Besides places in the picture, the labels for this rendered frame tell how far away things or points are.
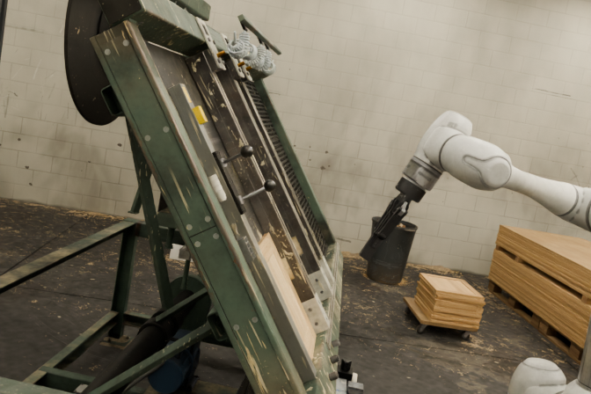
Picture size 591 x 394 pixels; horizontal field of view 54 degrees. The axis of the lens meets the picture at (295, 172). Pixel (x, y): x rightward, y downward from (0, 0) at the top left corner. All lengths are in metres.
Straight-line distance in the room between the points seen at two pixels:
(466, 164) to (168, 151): 0.72
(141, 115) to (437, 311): 3.99
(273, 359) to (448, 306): 3.70
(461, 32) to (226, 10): 2.85
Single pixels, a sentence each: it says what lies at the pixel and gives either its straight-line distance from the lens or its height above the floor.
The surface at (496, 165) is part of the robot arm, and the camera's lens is 1.37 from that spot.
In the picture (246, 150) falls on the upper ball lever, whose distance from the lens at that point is 1.63.
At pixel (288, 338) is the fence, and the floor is 1.01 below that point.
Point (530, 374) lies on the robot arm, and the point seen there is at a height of 1.00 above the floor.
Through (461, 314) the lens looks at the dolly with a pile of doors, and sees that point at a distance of 5.20.
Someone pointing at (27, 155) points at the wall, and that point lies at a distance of 7.58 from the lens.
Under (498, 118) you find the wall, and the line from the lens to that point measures 7.71.
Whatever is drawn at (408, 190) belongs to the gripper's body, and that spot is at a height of 1.52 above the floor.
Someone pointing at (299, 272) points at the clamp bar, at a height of 1.10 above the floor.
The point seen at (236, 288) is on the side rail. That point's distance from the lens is 1.49.
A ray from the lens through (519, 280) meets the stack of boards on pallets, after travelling 6.59.
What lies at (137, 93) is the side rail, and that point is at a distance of 1.50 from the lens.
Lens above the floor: 1.67
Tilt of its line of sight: 6 degrees down
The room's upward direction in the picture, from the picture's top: 10 degrees clockwise
